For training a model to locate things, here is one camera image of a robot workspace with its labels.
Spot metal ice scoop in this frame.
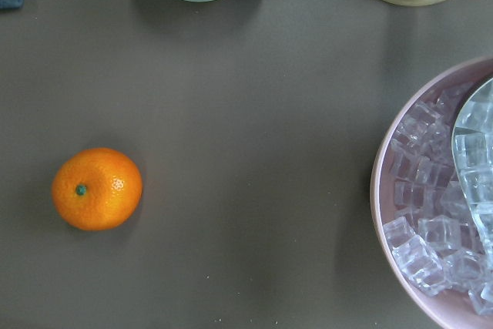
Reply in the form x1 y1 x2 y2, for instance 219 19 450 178
450 76 493 245

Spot orange mandarin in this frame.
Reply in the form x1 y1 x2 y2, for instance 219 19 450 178
51 147 143 231

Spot pink ice bucket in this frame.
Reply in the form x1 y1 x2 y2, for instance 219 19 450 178
369 56 493 329

